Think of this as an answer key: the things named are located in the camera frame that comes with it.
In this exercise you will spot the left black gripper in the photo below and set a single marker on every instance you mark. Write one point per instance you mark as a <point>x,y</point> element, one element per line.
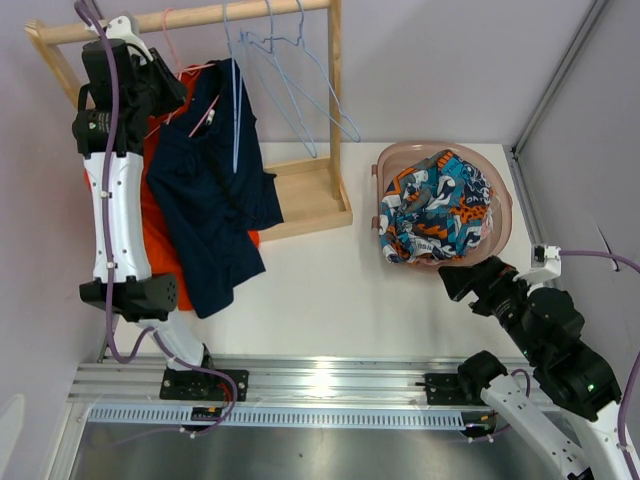
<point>175,93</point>

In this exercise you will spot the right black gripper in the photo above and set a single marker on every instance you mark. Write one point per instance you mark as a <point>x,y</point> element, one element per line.
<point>485,278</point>

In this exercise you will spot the pink wire hanger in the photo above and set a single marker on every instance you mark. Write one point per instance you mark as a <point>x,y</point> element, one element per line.
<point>185,75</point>

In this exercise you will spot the blue orange patterned shorts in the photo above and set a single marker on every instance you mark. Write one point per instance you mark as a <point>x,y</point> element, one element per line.
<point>437,210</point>

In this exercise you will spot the blue wire hanger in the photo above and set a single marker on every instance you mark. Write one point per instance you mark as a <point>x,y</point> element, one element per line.
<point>237,90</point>
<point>261,52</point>
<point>317,80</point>

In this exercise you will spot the navy blue shorts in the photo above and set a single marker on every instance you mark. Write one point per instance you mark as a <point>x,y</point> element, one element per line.
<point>215,200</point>

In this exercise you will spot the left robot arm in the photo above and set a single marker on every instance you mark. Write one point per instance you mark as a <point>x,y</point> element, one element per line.
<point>126,86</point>

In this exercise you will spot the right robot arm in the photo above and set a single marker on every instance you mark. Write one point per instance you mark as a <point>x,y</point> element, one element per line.
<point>545,325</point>

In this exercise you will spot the wooden clothes rack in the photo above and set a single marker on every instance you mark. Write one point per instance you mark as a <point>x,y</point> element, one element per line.
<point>310,194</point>

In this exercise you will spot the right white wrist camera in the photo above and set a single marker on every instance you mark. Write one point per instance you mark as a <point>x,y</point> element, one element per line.
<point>545,265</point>

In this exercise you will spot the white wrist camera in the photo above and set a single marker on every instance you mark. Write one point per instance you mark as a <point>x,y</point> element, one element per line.
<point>125,28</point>
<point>545,265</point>

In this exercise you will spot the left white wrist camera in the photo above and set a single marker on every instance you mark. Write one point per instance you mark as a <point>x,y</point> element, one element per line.
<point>125,28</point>

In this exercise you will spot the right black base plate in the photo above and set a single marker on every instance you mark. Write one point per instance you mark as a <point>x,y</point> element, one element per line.
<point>443,389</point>

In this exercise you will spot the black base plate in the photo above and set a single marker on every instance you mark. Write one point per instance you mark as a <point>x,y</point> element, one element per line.
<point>443,389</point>
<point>195,386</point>

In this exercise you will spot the aluminium mounting rail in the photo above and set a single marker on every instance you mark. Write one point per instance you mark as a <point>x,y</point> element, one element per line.
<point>281,382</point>

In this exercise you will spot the slotted cable duct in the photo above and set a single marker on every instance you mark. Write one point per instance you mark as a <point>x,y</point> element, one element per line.
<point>412,419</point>

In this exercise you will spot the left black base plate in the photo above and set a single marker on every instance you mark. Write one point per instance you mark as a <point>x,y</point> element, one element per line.
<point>195,386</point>

